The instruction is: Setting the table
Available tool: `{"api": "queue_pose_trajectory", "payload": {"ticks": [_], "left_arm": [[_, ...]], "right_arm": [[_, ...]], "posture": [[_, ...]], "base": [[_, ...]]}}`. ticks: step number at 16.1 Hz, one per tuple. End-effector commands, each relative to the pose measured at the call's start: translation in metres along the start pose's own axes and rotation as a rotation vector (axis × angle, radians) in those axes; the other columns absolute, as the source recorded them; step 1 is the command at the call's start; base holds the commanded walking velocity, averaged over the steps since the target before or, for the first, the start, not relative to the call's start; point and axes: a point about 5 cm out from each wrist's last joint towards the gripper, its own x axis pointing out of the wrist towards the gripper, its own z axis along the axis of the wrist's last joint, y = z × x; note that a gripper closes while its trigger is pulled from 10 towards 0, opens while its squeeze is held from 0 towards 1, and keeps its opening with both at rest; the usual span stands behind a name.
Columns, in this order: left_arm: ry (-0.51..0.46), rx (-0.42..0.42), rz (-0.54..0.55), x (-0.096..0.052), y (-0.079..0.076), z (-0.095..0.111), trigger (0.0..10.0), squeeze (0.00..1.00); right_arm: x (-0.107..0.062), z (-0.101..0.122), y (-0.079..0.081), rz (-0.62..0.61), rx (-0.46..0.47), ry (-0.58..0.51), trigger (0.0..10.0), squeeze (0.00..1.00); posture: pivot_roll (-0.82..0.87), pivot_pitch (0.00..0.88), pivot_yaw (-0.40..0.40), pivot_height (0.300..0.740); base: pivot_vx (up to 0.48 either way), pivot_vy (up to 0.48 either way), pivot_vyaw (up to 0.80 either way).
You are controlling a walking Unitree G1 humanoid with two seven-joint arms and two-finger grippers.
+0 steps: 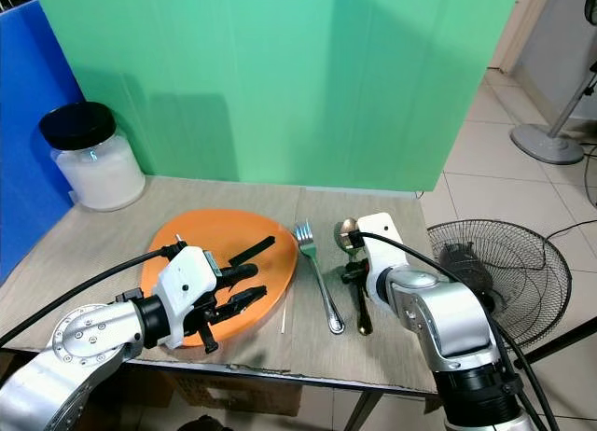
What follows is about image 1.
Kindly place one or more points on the grey standing fan base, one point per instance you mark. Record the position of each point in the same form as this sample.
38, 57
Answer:
546, 144

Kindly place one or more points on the brown cardboard box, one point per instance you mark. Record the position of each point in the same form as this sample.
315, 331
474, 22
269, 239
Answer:
224, 389

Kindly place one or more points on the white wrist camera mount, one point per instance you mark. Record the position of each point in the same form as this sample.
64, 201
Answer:
187, 286
382, 249

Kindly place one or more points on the green backdrop board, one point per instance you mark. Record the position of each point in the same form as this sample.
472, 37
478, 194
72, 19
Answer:
270, 76

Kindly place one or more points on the orange round plate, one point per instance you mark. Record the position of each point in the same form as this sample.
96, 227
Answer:
177, 228

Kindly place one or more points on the silver metal fork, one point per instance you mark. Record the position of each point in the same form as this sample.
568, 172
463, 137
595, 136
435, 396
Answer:
317, 277

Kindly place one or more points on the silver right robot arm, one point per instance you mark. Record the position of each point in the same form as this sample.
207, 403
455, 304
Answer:
448, 328

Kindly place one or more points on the beige door frame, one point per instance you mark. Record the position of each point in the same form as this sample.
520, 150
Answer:
522, 25

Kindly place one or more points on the dark metal table leg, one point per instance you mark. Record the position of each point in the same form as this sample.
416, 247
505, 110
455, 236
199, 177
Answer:
364, 410

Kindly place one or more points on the black pole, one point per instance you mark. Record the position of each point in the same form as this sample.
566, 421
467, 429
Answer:
564, 340

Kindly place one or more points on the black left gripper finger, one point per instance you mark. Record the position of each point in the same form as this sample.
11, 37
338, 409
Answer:
247, 305
252, 250

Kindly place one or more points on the blue partition board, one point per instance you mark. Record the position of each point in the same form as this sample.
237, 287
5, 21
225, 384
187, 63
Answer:
37, 123

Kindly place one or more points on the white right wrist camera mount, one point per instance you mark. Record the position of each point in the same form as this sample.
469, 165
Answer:
382, 249

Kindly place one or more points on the black-lidded jar of white powder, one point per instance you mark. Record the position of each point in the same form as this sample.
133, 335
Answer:
98, 174

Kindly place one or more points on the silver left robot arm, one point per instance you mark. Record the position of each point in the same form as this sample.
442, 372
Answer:
89, 340

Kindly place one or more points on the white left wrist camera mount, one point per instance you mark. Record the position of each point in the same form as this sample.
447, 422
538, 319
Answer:
187, 286

